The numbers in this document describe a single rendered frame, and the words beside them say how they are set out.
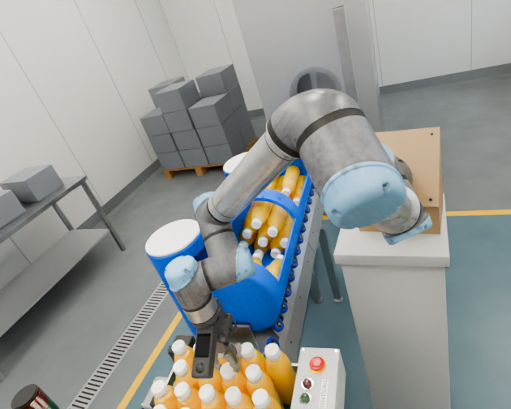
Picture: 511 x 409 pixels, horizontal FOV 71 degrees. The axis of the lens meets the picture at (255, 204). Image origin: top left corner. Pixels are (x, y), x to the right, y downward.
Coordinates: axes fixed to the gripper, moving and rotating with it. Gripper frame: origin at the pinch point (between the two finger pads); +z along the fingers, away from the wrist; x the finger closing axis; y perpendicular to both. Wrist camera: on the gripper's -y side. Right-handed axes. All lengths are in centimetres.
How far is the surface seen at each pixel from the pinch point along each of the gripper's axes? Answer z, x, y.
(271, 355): -0.8, -11.3, 4.6
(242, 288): -6.4, 0.7, 22.9
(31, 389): -16.2, 40.5, -18.4
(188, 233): 6, 48, 71
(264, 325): 10.4, -1.4, 22.9
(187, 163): 89, 215, 350
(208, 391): -0.8, 3.0, -6.4
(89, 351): 110, 182, 74
